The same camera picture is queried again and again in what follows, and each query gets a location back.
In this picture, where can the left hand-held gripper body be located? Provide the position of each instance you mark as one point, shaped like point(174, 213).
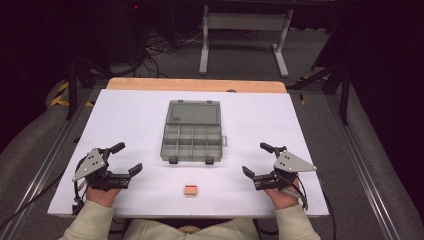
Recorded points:
point(90, 165)

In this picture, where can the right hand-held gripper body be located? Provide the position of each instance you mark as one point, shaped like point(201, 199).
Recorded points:
point(290, 163)

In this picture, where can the person's left hand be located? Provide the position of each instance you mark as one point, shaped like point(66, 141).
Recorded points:
point(103, 197)

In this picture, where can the person's right hand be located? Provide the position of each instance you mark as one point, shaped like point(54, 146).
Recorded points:
point(283, 198)

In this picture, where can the white table cover board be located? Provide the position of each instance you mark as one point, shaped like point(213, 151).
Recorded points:
point(133, 116)

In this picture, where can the small orange block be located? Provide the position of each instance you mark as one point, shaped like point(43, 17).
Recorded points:
point(190, 190)

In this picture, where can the grey plastic compartment box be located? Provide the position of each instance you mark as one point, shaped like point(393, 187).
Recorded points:
point(192, 135)

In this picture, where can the black tripod stand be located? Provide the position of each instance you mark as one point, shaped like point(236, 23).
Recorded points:
point(343, 93)
point(71, 90)

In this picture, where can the yellow black floor tape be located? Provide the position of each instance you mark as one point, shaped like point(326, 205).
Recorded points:
point(61, 96)

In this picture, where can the person's torso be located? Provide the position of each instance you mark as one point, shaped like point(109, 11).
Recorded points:
point(186, 231)

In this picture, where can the grey metal stand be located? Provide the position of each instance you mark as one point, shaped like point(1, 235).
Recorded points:
point(246, 21)

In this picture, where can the aluminium floor rail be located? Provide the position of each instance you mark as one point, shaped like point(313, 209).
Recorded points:
point(40, 166)
point(363, 173)

